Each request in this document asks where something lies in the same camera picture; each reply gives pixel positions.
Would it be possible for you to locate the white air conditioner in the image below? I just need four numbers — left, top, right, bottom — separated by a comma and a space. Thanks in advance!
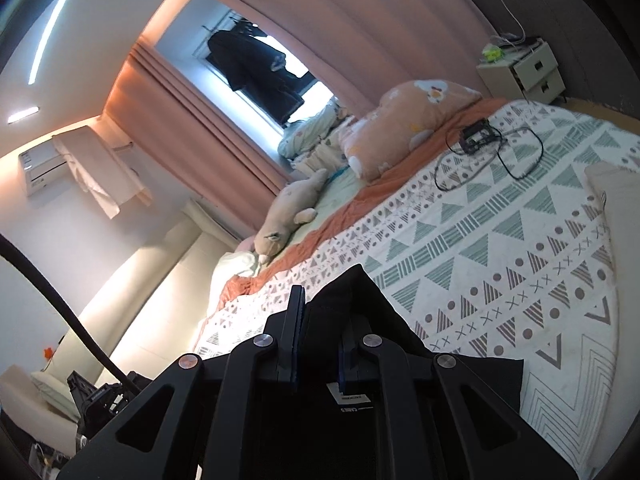
19, 127, 101, 197

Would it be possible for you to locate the white hanging garment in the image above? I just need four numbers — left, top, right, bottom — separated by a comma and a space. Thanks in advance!
52, 127, 153, 220

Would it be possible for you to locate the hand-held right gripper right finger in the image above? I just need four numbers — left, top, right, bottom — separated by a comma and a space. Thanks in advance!
336, 332, 581, 480

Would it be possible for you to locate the white pillow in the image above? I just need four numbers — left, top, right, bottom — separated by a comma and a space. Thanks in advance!
207, 250, 261, 311

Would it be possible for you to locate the ceiling light strip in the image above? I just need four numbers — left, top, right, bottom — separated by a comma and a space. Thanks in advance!
27, 0, 83, 83

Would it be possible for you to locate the beige plush toy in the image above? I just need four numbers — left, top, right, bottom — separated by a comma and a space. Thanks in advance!
254, 169, 328, 266

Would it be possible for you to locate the patterned bed blanket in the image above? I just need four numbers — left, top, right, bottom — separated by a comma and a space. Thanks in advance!
192, 97, 640, 480

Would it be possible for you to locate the cream padded headboard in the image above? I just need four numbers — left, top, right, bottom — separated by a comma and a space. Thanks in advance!
0, 200, 241, 411

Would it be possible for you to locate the pink curtain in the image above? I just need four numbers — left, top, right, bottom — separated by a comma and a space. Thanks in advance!
102, 42, 301, 201
190, 0, 493, 106

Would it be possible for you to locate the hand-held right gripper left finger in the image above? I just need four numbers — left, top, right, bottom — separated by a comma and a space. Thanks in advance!
57, 285, 307, 480

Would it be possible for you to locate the cream cushion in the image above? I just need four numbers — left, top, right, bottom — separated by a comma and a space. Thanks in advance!
0, 365, 81, 421

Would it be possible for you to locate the black button shirt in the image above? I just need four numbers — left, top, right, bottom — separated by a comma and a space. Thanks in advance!
300, 264, 525, 480

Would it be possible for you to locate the small black device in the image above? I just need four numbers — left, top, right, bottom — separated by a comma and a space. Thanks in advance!
460, 121, 501, 155

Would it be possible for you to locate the black charger with cable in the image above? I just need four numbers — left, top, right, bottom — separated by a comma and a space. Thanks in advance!
434, 125, 545, 193

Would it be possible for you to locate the cream nightstand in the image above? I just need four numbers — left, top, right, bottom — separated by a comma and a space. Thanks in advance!
476, 40, 566, 103

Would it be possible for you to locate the crumpled light bedding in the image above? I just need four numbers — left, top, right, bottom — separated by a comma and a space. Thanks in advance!
277, 102, 351, 171

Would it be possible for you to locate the black hanging coat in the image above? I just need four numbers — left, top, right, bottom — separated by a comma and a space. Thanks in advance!
207, 17, 306, 123

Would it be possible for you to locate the beige folded cloth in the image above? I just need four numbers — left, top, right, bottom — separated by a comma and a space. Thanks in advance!
584, 162, 640, 321

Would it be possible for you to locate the peach printed pillow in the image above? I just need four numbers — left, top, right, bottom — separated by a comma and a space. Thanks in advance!
337, 79, 483, 183

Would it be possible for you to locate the white charger cable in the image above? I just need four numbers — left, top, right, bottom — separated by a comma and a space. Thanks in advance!
477, 0, 526, 43

